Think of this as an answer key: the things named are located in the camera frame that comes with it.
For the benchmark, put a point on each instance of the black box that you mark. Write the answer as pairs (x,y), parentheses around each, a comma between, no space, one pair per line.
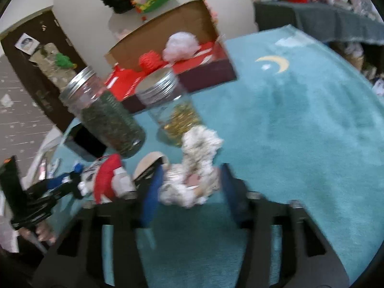
(87,144)

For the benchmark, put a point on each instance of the door poster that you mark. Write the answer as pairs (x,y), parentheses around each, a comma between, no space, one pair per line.
(26,43)

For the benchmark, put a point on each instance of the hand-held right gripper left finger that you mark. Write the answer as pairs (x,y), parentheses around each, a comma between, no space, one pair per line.
(151,199)

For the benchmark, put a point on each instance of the red cloth with white label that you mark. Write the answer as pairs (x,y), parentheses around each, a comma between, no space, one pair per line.
(105,180)

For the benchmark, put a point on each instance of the green plush toy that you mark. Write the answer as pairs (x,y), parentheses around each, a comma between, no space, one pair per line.
(63,60)

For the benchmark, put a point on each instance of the teal rug with moon print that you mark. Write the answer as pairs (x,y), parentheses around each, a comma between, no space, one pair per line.
(294,126)

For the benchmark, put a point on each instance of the pink plush toy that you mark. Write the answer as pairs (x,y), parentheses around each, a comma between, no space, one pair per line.
(121,33)

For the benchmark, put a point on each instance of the glass jar with green filling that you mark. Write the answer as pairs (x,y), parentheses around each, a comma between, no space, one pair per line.
(105,117)

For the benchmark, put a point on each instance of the dark brown door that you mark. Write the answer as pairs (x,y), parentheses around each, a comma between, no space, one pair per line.
(33,87)

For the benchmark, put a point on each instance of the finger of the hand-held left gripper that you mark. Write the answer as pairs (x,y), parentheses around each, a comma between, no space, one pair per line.
(64,192)
(57,183)

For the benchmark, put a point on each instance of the table with dark grey cloth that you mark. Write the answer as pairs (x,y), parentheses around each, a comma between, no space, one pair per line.
(315,21)

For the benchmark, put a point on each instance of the cardboard box with red lining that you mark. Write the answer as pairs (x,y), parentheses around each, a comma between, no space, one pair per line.
(207,69)

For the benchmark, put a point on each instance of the printed paper booklet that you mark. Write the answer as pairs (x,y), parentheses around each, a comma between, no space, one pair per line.
(379,87)

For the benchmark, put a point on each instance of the white bath pouf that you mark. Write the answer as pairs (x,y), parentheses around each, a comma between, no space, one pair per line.
(181,45)

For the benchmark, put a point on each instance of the cream fluffy scrunchie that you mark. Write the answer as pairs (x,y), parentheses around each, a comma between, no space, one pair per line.
(198,153)

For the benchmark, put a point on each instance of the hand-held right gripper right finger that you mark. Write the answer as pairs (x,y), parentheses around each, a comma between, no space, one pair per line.
(232,196)

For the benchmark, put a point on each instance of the glass jar with gold filling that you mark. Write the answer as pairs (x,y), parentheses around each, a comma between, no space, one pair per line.
(172,111)

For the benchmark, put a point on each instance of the orange mesh sponge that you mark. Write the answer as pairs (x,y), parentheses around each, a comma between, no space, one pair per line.
(150,61)

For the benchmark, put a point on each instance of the camouflage hanging cloth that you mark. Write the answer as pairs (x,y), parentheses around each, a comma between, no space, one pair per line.
(49,66)

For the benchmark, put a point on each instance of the person's left hand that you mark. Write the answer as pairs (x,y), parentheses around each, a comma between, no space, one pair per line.
(43,234)

